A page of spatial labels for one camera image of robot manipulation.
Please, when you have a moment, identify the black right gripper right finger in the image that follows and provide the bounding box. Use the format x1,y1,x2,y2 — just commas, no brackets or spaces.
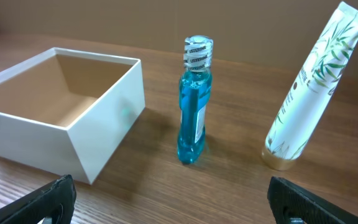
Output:
267,176,358,224

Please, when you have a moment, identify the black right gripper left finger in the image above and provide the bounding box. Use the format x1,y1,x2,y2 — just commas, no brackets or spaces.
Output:
0,175,76,224

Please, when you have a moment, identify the blue Listerine mouthwash bottle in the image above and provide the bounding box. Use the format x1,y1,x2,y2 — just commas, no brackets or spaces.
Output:
177,35,214,164

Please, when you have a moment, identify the white lotion tube with leaves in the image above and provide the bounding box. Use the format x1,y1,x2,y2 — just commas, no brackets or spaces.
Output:
262,2,358,170

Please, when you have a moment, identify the white open cardboard box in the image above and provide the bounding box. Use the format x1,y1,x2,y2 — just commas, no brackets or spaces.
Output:
0,47,145,184

